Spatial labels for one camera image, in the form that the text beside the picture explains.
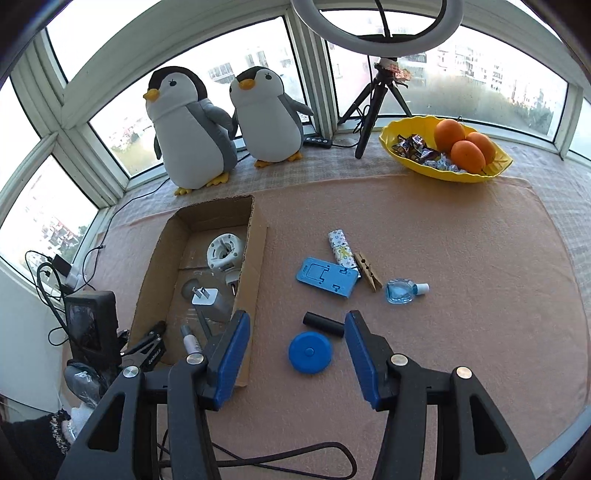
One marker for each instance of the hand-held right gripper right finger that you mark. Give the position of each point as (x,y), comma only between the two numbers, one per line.
(362,355)

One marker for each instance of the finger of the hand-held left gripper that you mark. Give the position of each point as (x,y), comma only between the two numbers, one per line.
(147,346)

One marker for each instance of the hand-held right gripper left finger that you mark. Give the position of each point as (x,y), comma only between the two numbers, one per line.
(233,355)

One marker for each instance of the small white tube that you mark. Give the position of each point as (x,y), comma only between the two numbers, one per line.
(191,344)

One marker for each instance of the black cylinder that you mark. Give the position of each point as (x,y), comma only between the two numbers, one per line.
(323,324)

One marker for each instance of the round blue tape measure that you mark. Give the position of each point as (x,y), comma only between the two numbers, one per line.
(309,353)

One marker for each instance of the white charger plug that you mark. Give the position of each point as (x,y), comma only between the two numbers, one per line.
(212,302)

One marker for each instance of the grey spoon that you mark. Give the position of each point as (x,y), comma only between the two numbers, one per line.
(187,290)

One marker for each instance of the small blue liquid bottle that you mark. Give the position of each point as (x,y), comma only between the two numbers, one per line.
(399,293)

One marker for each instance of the cardboard box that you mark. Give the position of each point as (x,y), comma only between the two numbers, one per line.
(251,277)

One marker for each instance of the wooden clothespin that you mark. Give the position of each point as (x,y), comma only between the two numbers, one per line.
(368,272)

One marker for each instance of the blue phone stand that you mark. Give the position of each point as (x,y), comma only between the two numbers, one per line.
(323,277)

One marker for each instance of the white plug-in device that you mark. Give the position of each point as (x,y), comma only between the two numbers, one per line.
(224,251)

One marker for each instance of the patterned lighter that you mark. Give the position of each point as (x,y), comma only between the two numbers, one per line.
(339,244)

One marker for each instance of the person's left forearm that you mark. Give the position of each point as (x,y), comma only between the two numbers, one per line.
(32,443)

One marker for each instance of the person's left hand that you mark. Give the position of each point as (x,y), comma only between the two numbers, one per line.
(81,417)

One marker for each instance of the white power strip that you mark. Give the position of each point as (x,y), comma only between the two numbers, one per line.
(71,280)

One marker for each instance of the black power adapter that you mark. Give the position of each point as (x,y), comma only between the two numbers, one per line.
(62,266)

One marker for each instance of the checkered cloth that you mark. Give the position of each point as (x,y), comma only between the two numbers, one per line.
(323,161)

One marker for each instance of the large penguin plush toy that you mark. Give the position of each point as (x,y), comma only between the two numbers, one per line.
(189,138)

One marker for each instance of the pile of wrapped candies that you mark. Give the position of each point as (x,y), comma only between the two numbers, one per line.
(411,145)

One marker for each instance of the black inline remote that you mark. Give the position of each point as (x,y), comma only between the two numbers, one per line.
(318,141)

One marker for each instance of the yellow leaf-shaped bowl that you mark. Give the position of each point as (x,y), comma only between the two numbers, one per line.
(401,127)

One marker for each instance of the small penguin plush toy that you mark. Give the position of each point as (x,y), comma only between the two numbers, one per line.
(268,124)

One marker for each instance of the black tripod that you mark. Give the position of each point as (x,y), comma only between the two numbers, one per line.
(369,115)

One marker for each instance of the crinkled plastic wrapper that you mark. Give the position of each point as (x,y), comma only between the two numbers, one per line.
(398,73)

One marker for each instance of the white window frame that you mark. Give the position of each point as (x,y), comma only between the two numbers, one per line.
(60,138)

